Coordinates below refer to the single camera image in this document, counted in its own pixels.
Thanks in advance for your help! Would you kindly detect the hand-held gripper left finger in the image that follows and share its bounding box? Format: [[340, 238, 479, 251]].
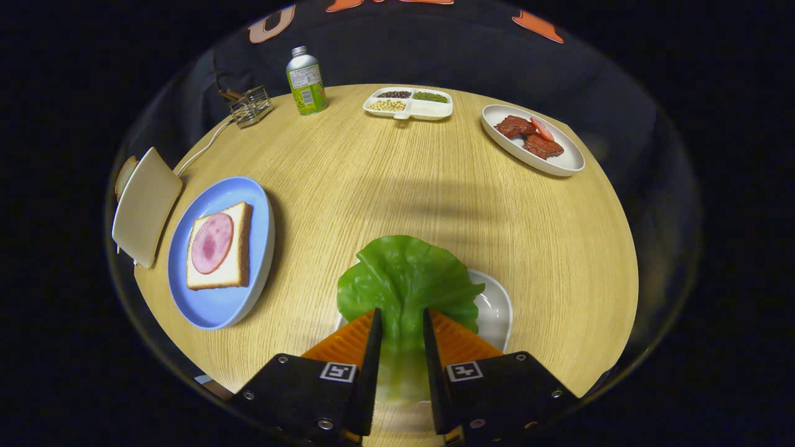
[[231, 309, 384, 446]]

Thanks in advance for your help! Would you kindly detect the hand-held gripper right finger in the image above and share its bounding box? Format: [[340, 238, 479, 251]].
[[423, 308, 579, 446]]

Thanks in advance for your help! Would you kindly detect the green lettuce leaf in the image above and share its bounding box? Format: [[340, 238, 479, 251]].
[[337, 235, 486, 407]]

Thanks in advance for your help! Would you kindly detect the toasted bread slice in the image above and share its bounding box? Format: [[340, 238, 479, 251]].
[[114, 155, 139, 202]]

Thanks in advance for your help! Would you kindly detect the small white plate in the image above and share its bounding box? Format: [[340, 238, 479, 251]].
[[335, 268, 514, 354]]

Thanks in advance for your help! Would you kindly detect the blue plate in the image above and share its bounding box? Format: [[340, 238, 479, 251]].
[[167, 176, 276, 330]]

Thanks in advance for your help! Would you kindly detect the white bread slice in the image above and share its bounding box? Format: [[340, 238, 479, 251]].
[[186, 201, 254, 291]]

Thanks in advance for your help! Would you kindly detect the pink ham slice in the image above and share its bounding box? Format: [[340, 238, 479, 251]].
[[191, 213, 235, 275]]

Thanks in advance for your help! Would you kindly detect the white oval plate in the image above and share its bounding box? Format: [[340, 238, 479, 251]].
[[481, 104, 586, 178]]

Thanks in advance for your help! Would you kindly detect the red-brown meat slice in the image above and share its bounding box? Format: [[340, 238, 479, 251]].
[[494, 115, 537, 138], [523, 133, 565, 160]]

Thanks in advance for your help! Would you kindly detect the white divided tray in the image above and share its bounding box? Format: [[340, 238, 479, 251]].
[[363, 87, 454, 121]]

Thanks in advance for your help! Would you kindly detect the cream toaster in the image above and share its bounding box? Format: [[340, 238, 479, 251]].
[[112, 147, 184, 269]]

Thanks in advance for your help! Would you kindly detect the silver bottle green label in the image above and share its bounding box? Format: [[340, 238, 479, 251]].
[[286, 45, 329, 117]]

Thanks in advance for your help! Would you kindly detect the black backdrop cloth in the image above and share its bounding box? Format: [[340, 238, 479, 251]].
[[134, 0, 678, 205]]

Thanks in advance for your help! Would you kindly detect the white power cable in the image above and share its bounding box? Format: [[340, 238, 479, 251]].
[[176, 118, 235, 178]]

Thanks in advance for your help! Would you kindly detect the clear wire utensil holder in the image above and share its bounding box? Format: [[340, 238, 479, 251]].
[[229, 85, 275, 129]]

